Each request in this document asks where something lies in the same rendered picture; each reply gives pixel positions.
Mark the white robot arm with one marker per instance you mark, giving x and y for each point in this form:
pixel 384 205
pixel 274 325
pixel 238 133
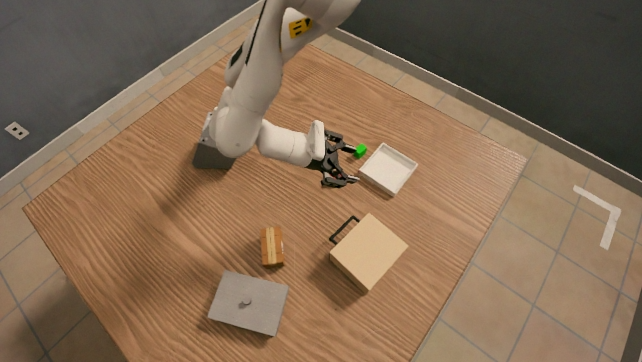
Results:
pixel 259 78

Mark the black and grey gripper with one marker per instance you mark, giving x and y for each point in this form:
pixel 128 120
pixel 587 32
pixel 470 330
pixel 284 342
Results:
pixel 329 162

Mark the grey lid with small knob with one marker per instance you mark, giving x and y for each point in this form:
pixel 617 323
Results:
pixel 261 312

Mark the light wooden cabinet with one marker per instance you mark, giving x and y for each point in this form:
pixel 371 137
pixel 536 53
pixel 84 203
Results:
pixel 367 252

